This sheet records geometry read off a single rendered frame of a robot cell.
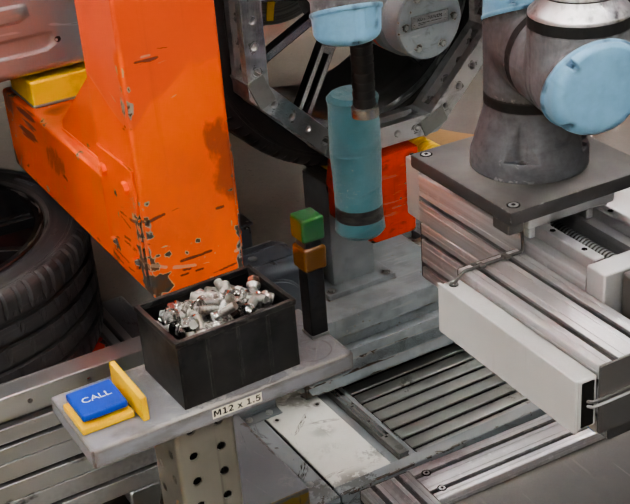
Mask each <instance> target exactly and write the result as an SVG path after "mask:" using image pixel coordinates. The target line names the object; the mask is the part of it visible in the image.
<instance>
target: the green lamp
mask: <svg viewBox="0 0 630 504"><path fill-rule="evenodd" d="M290 227H291V235H292V236H293V237H294V238H296V239H297V240H298V241H300V242H301V243H302V244H307V243H310V242H313V241H316V240H319V239H322V238H324V236H325V232H324V219H323V215H322V214H320V213H319V212H317V211H316V210H314V209H313V208H311V207H309V208H305V209H302V210H299V211H296V212H293V213H291V214H290Z"/></svg>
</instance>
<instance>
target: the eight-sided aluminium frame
mask: <svg viewBox="0 0 630 504"><path fill-rule="evenodd" d="M224 9H225V18H226V28H227V37H228V46H229V56H230V65H231V75H230V77H231V79H232V83H233V91H234V92H235V93H236V94H238V95H239V96H240V97H242V99H243V100H244V101H246V102H247V103H249V104H251V105H252V106H254V107H256V108H257V109H259V110H260V111H261V112H263V113H264V114H266V115H267V116H268V117H270V118H271V119H273V120H274V121H275V122H277V123H278V124H280V125H281V126H282V127H284V128H285V129H287V130H288V131H290V132H291V133H292V134H294V135H295V136H297V137H298V138H299V139H301V140H302V141H304V142H305V143H306V144H307V146H309V147H310V148H312V149H314V150H315V151H317V152H319V153H320V154H322V155H324V156H325V157H327V158H329V159H330V153H329V139H328V129H327V128H326V127H324V126H323V125H322V124H320V123H319V122H317V121H316V120H315V119H313V118H312V117H311V116H309V115H308V114H307V113H305V112H304V111H303V110H301V109H300V108H298V107H297V106H296V105H294V104H293V103H292V102H290V101H289V100H288V99H286V98H285V97H283V96H282V95H281V94H279V93H278V92H277V91H275V90H274V89H273V88H271V87H270V86H269V81H268V70H267V59H266V48H265V38H264V27H263V16H262V6H261V0H224ZM482 14H483V0H469V19H468V22H467V23H466V25H465V26H464V28H463V29H462V31H461V32H460V34H459V35H458V37H457V38H456V40H455V41H454V43H453V44H452V46H451V47H450V49H449V50H448V52H447V53H446V55H445V56H444V58H443V59H442V61H441V62H440V64H439V65H438V67H437V68H436V70H435V71H434V73H433V74H432V76H431V77H430V79H429V80H428V82H427V83H426V85H425V86H424V87H423V89H422V90H421V92H420V93H419V95H418V96H417V98H416V99H415V101H414V102H413V103H412V104H411V105H409V106H405V107H402V108H399V109H395V110H392V111H388V112H385V113H381V114H379V118H380V129H381V146H382V148H384V147H387V146H391V145H394V144H397V143H401V142H404V141H407V140H410V139H414V138H417V137H420V136H423V135H424V136H428V135H429V134H430V133H433V132H436V131H438V130H439V129H440V127H441V126H442V124H443V123H444V122H445V121H447V120H448V115H449V114H450V112H451V111H452V109H453V108H454V106H455V105H456V103H457V102H458V101H459V99H460V98H461V96H462V95H463V93H464V92H465V90H466V89H467V87H468V86H469V84H470V83H471V81H472V80H473V78H474V77H475V75H476V74H477V72H478V71H479V69H480V68H481V66H482V65H483V35H482V21H481V16H482Z"/></svg>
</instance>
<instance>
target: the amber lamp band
mask: <svg viewBox="0 0 630 504"><path fill-rule="evenodd" d="M292 249H293V260H294V265H296V266H297V267H298V268H299V269H301V270H302V271H303V272H305V273H310V272H313V271H316V270H318V269H321V268H324V267H326V266H327V258H326V246H325V244H323V243H322V242H321V244H320V245H318V246H315V247H312V248H309V249H303V248H302V247H301V246H299V245H298V244H297V243H296V242H294V243H293V244H292Z"/></svg>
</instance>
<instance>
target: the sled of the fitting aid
mask: <svg viewBox="0 0 630 504"><path fill-rule="evenodd" d="M401 235H403V236H405V237H406V238H408V239H409V240H411V241H412V242H414V243H415V244H417V245H419V246H420V247H421V233H420V232H418V231H417V230H412V231H409V232H406V233H403V234H401ZM336 340H337V341H338V342H340V343H341V344H342V345H343V346H345V347H346V348H347V349H348V350H349V351H351V352H352V353H353V369H351V370H348V371H346V372H343V373H341V374H338V375H336V376H333V377H330V378H328V379H325V380H323V381H320V382H318V383H315V384H313V385H310V386H307V387H305V388H302V389H300V390H297V392H298V393H299V394H300V395H301V396H302V397H304V398H305V399H306V400H308V399H311V398H314V397H316V396H319V395H321V394H324V393H326V392H329V391H331V390H334V389H336V388H339V387H341V386H344V385H346V384H349V383H351V382H354V381H356V380H359V379H361V378H364V377H367V376H369V375H372V374H374V373H377V372H379V371H382V370H384V369H387V368H389V367H392V366H394V365H397V364H399V363H402V362H404V361H407V360H409V359H412V358H414V357H417V356H420V355H422V354H425V353H427V352H430V351H432V350H435V349H437V348H440V347H442V346H445V345H447V344H450V343H452V342H454V341H452V340H451V339H450V338H448V337H447V336H446V335H445V334H443V333H442V332H441V331H440V329H439V301H437V302H435V303H432V304H429V305H427V306H424V307H421V308H419V309H416V310H413V311H411V312H408V313H405V314H403V315H400V316H397V317H395V318H392V319H390V320H387V321H384V322H382V323H379V324H376V325H374V326H371V327H368V328H366V329H363V330H360V331H358V332H355V333H352V334H350V335H347V336H344V337H342V338H339V339H336Z"/></svg>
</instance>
